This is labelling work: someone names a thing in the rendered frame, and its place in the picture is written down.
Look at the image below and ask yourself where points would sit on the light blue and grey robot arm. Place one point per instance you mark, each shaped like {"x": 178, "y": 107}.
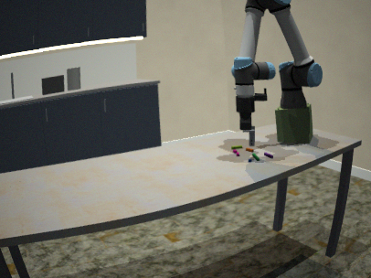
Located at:
{"x": 304, "y": 73}

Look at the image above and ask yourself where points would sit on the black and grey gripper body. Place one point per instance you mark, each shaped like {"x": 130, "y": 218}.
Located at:
{"x": 245, "y": 104}

